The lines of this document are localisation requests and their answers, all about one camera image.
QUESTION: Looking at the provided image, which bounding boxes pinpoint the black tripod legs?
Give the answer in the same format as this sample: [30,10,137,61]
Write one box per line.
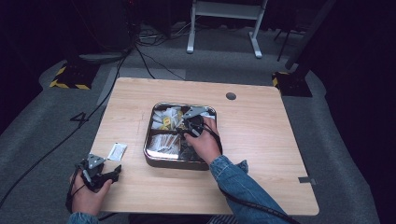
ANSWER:
[273,27,302,63]

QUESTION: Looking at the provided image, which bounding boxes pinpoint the square metal divided tray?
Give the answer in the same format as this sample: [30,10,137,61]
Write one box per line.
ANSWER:
[142,101,219,172]

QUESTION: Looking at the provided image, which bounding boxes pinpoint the black yellow striped stand base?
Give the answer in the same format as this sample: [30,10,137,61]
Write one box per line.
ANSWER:
[49,60,101,91]
[271,70,314,98]

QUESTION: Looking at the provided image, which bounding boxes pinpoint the pile of white yellow packets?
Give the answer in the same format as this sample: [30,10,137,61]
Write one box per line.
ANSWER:
[151,106,185,132]

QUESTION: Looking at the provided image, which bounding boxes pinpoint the white metal stand frame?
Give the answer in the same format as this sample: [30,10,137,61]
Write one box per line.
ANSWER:
[185,0,270,60]

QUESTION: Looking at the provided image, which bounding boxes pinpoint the thin black floor cable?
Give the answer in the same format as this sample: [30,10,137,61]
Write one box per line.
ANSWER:
[134,45,187,82]

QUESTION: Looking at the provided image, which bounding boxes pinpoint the long black floor cable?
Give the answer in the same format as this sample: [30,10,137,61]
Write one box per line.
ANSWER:
[0,46,134,209]

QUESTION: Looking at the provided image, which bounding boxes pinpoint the single white sachet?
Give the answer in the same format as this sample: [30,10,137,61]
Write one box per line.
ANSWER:
[106,142,128,162]

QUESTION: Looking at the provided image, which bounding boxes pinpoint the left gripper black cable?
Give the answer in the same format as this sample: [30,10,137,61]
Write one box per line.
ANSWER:
[64,162,94,215]

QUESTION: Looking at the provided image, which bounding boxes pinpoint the person's right hand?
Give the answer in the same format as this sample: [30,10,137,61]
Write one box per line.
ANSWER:
[183,116,223,166]

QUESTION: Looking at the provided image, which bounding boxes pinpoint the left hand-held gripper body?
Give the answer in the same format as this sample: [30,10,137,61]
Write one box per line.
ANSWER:
[79,152,109,191]

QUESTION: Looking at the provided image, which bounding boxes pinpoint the tangle of floor cables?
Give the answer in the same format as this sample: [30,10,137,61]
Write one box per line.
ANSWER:
[135,20,200,49]

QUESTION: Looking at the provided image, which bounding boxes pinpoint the grey tape strip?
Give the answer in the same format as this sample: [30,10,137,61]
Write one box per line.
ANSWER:
[297,175,318,187]

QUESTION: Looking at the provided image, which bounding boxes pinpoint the person's striped clothing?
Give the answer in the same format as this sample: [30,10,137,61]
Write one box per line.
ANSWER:
[206,214,239,224]

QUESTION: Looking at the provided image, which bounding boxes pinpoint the person's left hand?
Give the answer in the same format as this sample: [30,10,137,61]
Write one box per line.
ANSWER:
[70,169,114,217]

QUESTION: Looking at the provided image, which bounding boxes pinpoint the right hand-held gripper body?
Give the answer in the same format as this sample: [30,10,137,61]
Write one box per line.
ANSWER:
[181,105,209,138]

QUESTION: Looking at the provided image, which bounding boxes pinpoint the pile of brown stick packets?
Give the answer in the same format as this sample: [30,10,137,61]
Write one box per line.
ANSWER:
[147,133,182,157]

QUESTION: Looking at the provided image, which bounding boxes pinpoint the dark slanted stand pole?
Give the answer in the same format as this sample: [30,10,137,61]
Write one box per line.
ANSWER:
[284,0,338,71]

